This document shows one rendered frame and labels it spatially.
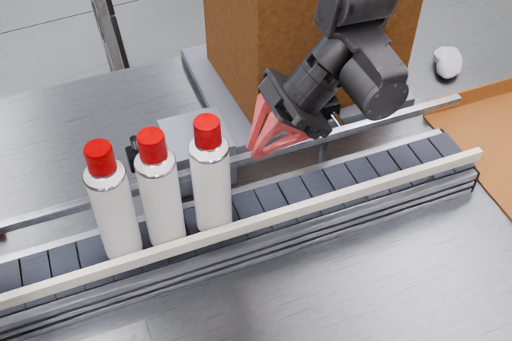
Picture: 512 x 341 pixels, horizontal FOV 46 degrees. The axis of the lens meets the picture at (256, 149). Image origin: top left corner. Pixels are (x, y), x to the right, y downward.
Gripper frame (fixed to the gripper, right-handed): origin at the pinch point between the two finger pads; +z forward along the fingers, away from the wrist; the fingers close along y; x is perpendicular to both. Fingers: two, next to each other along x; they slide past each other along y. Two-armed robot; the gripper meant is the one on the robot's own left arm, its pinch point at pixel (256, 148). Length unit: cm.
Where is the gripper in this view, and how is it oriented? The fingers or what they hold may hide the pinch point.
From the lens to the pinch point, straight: 79.2
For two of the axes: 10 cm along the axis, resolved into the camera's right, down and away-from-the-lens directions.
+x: 7.1, 2.5, 6.6
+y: 3.7, 6.7, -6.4
